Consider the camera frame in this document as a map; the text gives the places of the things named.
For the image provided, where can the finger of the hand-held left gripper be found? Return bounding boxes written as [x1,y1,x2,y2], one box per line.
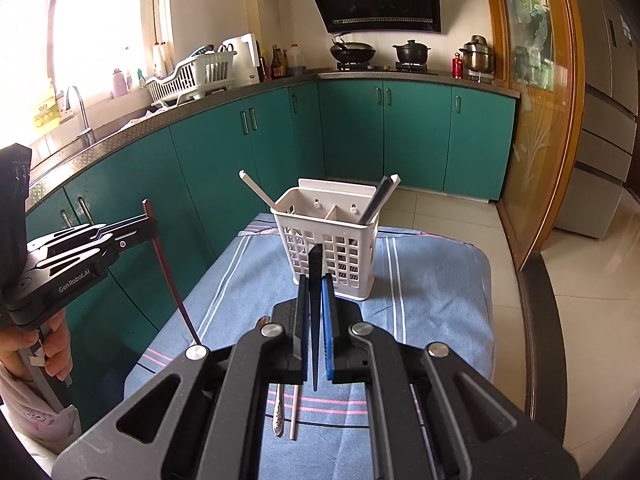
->
[26,226,156,292]
[29,212,152,257]

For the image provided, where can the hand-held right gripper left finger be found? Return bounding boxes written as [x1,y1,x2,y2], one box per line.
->
[52,275,311,480]

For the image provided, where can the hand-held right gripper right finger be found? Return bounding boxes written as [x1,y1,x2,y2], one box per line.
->
[320,274,581,480]

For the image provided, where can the black chopstick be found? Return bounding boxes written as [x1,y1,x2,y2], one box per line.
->
[308,244,325,394]

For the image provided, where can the dark red chopstick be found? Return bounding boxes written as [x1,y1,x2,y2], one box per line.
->
[141,199,205,348]

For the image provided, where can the white plastic utensil holder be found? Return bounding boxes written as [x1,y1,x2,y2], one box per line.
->
[270,177,380,302]

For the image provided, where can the white chopstick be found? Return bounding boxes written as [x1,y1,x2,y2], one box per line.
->
[238,170,286,213]
[367,173,402,225]
[287,384,302,442]

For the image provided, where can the dark grey chopstick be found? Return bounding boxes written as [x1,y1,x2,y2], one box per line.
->
[357,175,392,225]

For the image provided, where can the person's left forearm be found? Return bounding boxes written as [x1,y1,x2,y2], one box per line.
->
[0,360,83,456]

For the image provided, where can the person's left hand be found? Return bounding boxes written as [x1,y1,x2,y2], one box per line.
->
[0,310,73,386]

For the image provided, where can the steel spoon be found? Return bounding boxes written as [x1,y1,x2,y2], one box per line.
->
[270,384,287,435]

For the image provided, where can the blue striped cloth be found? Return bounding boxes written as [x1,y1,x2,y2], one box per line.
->
[122,212,496,480]

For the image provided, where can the dark kitchen countertop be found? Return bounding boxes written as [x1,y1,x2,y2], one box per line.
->
[22,71,522,211]

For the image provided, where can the steel faucet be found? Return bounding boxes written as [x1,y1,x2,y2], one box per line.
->
[65,85,93,143]

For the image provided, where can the yellow box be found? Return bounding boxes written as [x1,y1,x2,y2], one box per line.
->
[32,92,60,133]

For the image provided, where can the white dish rack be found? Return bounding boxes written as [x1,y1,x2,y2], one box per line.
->
[145,44,238,107]

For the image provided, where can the tall white bottle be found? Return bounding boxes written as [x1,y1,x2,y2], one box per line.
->
[152,41,171,78]

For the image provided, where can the bright window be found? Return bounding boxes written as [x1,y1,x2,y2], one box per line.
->
[0,0,173,126]

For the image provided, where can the white water boiler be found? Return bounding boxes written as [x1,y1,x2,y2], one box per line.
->
[221,33,262,87]

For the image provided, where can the dark sauce bottles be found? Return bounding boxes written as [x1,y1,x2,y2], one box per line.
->
[270,45,290,80]

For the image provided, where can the gas stove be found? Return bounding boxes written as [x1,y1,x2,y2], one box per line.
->
[336,61,440,77]

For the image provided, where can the black wok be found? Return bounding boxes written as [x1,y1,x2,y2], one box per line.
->
[329,36,377,63]

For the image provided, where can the black clay pot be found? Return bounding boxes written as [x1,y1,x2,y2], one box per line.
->
[392,40,432,65]

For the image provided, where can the wooden glass door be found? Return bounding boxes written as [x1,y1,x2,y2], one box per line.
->
[485,0,586,271]

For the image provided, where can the steel stock pot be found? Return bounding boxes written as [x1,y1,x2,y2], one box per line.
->
[459,35,496,73]

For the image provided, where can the silver refrigerator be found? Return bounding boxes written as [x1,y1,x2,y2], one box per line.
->
[552,0,640,241]

